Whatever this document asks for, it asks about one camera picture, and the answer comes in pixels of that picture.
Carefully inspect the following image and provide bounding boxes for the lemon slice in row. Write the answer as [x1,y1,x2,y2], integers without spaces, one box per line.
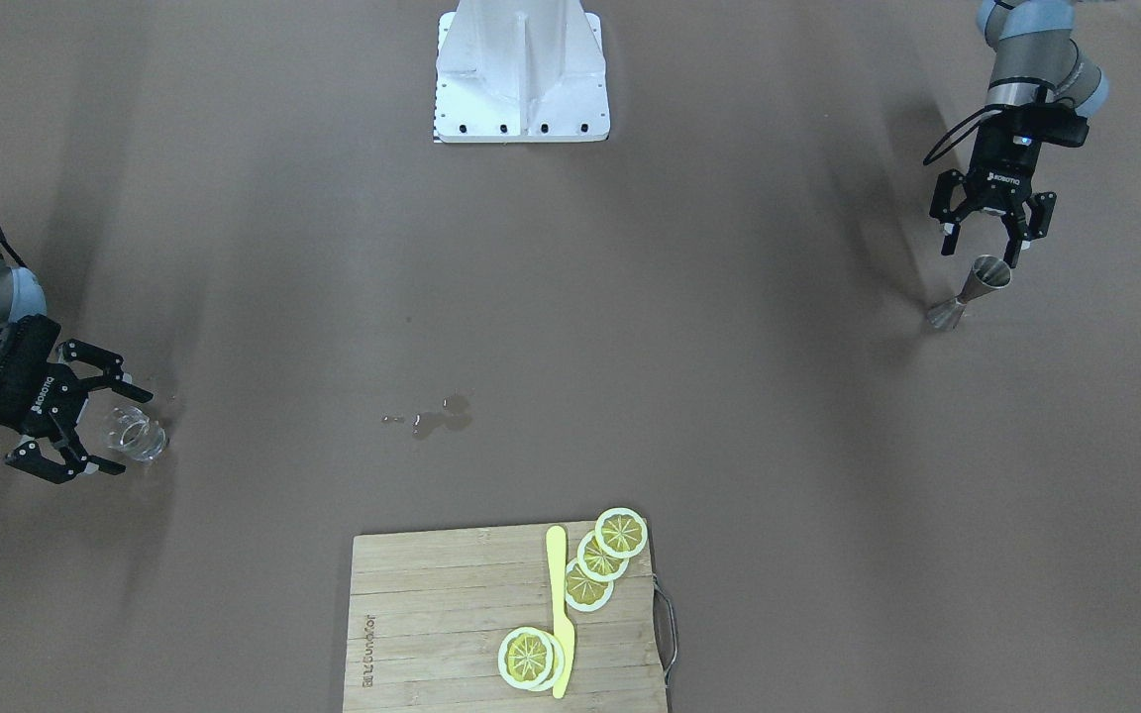
[565,562,614,613]
[575,532,630,583]

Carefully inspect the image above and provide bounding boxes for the steel double jigger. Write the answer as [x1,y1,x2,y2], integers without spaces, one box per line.
[925,256,1013,331]

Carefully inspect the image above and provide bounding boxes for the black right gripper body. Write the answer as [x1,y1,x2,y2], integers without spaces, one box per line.
[0,315,84,443]

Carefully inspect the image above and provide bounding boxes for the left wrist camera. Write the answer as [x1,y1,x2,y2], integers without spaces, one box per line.
[1001,102,1089,149]

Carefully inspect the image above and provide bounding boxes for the small glass measuring beaker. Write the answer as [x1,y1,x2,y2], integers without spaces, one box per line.
[100,406,170,463]

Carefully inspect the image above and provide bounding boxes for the lower lemon slice of pair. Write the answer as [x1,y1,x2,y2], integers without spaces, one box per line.
[533,629,566,692]

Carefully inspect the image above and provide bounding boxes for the yellow plastic knife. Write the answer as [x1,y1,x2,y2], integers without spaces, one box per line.
[545,525,576,700]

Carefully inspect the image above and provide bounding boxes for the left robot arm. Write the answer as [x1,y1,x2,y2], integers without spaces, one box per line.
[924,1,1109,267]

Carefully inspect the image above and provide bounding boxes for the wooden cutting board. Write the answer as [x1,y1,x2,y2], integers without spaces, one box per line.
[343,524,671,712]

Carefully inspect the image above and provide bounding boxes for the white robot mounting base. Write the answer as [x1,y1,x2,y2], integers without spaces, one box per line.
[432,1,610,144]

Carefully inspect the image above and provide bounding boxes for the lemon slice near board handle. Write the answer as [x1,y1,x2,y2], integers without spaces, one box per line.
[594,507,649,559]

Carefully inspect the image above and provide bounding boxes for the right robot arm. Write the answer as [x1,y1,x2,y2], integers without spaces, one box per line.
[0,225,153,484]

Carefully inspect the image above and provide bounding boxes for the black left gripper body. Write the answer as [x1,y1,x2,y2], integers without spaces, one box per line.
[966,128,1034,216]

